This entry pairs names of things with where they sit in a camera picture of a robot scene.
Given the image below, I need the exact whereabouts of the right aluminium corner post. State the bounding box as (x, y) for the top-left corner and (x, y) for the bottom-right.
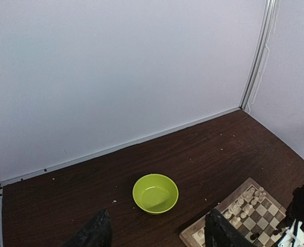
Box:
(239, 0), (281, 113)

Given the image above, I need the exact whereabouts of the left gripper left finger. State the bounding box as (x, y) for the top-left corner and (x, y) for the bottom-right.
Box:
(63, 208), (112, 247)

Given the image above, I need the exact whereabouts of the green bowl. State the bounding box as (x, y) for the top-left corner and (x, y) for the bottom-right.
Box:
(132, 173), (179, 215)

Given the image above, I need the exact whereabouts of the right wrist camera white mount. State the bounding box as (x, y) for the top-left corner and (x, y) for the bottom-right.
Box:
(277, 220), (304, 247)

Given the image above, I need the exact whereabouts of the wooden chess board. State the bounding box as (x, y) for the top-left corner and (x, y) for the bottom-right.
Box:
(179, 177), (289, 247)

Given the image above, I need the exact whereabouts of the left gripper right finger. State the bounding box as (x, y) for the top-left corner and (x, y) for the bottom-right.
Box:
(205, 208), (254, 247)

